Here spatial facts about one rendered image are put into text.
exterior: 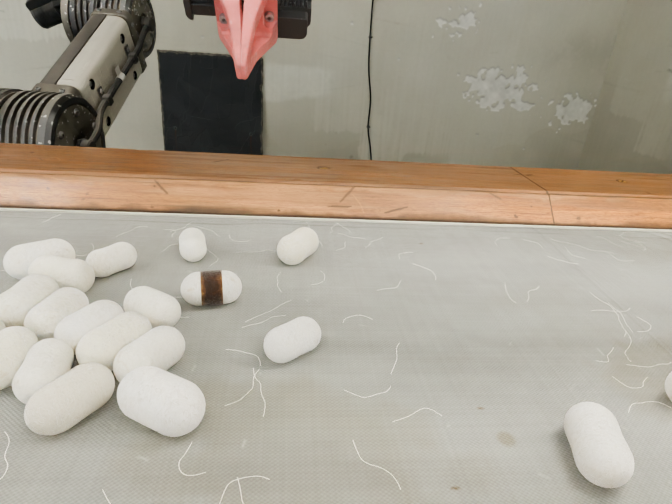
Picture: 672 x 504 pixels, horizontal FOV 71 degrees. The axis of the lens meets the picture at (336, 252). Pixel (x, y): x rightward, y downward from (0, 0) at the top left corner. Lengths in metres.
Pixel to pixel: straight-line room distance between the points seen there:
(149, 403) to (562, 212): 0.39
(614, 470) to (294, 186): 0.31
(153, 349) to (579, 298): 0.26
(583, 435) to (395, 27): 2.19
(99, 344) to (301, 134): 2.12
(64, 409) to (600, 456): 0.20
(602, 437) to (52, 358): 0.22
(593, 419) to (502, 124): 2.37
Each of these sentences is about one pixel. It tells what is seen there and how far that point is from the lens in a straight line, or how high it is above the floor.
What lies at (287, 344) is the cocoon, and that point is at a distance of 0.23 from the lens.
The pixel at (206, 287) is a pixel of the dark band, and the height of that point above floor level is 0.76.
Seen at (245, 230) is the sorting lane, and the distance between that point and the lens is 0.38.
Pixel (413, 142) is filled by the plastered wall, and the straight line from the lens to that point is 2.41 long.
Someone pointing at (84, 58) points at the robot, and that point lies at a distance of 0.75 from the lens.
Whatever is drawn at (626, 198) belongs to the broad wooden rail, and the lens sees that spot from 0.53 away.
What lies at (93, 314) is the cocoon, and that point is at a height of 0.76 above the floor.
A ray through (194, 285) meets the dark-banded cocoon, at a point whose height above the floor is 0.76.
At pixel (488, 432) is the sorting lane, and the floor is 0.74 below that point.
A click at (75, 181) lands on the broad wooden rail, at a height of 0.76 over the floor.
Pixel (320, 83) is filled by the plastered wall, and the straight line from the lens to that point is 2.28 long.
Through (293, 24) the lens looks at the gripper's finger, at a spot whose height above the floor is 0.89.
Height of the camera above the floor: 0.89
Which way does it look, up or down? 25 degrees down
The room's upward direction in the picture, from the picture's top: 4 degrees clockwise
